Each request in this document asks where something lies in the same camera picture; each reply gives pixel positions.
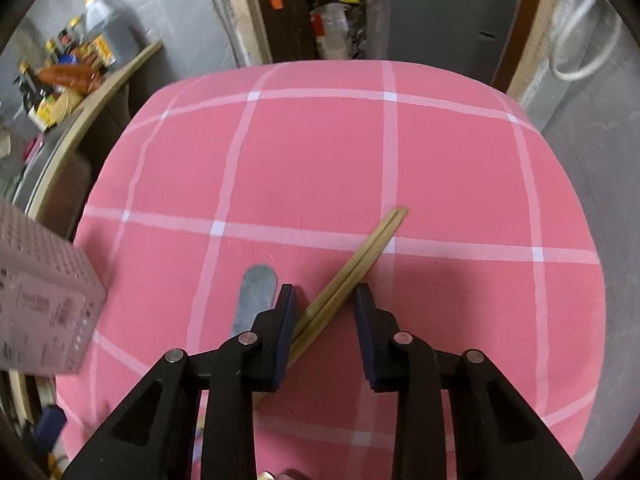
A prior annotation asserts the white and red plastic bag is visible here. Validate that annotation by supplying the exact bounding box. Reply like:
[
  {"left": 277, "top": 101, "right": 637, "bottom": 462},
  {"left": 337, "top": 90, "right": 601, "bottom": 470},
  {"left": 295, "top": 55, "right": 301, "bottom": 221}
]
[{"left": 309, "top": 2, "right": 352, "bottom": 62}]

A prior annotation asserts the orange snack packet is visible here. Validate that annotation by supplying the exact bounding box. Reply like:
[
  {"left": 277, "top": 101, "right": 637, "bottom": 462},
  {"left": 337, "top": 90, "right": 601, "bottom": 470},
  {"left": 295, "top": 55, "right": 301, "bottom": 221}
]
[{"left": 37, "top": 59, "right": 107, "bottom": 94}]

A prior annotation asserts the yellow label sauce bottle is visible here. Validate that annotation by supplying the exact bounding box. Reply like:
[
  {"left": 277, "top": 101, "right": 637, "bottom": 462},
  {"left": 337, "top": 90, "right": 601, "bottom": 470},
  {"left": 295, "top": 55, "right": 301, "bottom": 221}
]
[{"left": 29, "top": 92, "right": 76, "bottom": 127}]

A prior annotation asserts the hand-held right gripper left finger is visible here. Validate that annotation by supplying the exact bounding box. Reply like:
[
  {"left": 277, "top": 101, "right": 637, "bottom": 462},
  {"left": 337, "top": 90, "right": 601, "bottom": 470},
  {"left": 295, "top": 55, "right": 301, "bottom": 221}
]
[{"left": 62, "top": 283, "right": 299, "bottom": 480}]

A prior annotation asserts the clear cooking oil jug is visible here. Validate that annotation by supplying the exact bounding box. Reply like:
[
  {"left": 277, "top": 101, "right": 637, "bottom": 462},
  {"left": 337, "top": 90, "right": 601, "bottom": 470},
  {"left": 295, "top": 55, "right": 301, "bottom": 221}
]
[{"left": 82, "top": 0, "right": 142, "bottom": 59}]

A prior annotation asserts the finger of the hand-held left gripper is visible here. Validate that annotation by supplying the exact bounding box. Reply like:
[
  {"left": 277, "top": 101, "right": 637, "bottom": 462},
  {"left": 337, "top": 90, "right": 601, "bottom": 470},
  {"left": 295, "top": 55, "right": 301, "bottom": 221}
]
[{"left": 35, "top": 404, "right": 67, "bottom": 451}]

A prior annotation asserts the pink checked tablecloth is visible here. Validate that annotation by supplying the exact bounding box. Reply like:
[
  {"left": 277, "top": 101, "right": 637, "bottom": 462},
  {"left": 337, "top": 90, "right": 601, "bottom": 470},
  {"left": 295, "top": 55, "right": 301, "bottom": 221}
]
[{"left": 54, "top": 59, "right": 607, "bottom": 480}]

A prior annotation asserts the white perforated utensil basket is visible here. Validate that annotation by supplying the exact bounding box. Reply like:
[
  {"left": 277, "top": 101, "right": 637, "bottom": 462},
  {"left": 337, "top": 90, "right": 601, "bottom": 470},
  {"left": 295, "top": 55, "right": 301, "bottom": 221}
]
[{"left": 0, "top": 197, "right": 109, "bottom": 377}]

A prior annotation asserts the dark pump sauce bottle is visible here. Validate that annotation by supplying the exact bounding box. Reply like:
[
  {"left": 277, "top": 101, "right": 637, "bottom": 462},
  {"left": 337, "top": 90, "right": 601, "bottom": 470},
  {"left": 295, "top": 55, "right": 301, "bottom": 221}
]
[{"left": 16, "top": 61, "right": 47, "bottom": 103}]

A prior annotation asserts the dark wooden door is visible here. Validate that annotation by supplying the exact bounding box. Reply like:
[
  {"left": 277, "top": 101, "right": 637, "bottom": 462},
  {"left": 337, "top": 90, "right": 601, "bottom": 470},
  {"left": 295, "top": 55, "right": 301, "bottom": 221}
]
[{"left": 250, "top": 0, "right": 322, "bottom": 64}]

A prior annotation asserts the wooden door frame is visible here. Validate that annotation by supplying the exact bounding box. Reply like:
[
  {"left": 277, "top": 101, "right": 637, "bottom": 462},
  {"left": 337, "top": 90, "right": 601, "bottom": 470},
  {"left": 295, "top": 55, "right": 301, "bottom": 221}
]
[{"left": 200, "top": 0, "right": 552, "bottom": 107}]

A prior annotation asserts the white hose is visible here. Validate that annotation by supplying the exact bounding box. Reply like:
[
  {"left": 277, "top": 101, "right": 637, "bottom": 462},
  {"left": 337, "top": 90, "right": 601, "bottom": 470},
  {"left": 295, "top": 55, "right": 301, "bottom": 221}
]
[{"left": 549, "top": 0, "right": 624, "bottom": 81}]

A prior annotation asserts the steel table knife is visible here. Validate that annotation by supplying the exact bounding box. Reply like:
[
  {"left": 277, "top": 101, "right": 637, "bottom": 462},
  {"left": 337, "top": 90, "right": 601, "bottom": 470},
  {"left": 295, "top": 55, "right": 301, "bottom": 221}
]
[{"left": 230, "top": 264, "right": 279, "bottom": 337}]

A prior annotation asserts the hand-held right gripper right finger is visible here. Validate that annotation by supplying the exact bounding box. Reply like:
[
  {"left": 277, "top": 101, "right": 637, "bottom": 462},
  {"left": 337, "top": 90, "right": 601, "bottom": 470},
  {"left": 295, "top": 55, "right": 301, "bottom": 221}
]
[{"left": 354, "top": 283, "right": 583, "bottom": 480}]

